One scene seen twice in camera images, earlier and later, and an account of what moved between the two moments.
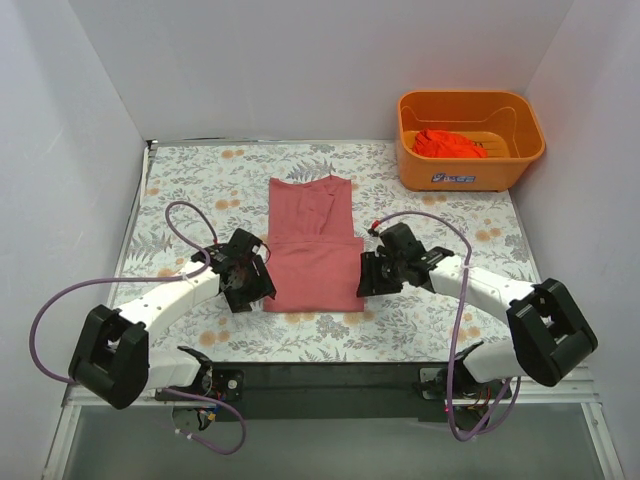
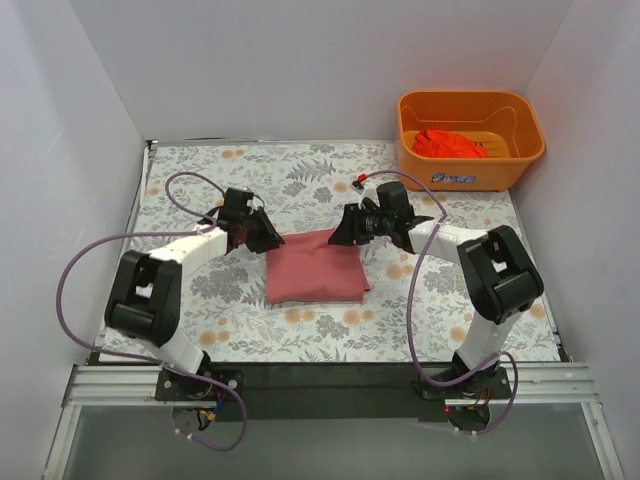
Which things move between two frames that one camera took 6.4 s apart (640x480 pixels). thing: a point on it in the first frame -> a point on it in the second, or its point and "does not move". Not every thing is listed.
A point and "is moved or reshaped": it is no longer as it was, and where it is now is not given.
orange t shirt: (433, 143) does not move
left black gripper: (253, 282) -> (261, 232)
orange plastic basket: (467, 141) does not move
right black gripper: (376, 275) -> (353, 230)
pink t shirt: (314, 255) is moved or reshaped
